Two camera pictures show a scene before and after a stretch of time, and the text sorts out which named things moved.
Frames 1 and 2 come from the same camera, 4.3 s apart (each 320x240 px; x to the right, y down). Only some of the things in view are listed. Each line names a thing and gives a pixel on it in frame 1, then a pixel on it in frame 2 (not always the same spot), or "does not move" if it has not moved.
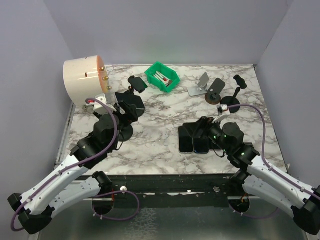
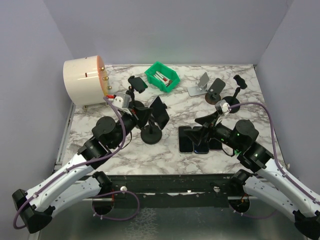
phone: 137,100 -> 160,112
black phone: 201,145 does not move
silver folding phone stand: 202,87 does not move
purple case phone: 213,145 does not move
